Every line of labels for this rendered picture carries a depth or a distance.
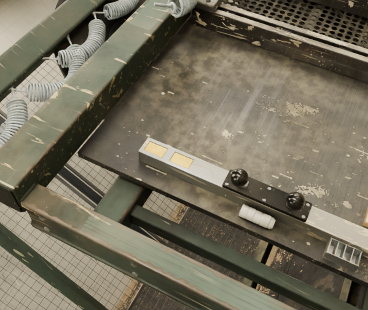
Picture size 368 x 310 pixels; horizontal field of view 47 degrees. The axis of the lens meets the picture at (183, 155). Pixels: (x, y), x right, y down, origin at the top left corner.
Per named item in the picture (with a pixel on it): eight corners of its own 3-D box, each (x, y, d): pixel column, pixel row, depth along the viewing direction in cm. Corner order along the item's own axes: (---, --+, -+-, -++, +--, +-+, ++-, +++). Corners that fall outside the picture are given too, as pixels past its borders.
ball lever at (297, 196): (297, 216, 95) (301, 213, 82) (281, 209, 96) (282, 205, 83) (303, 200, 96) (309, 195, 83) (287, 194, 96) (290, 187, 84)
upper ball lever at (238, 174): (246, 194, 98) (243, 189, 85) (231, 187, 99) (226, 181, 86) (253, 179, 98) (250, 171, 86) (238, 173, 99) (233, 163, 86)
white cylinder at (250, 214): (237, 218, 98) (270, 232, 96) (239, 211, 96) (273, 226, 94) (242, 208, 100) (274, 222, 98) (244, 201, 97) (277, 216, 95)
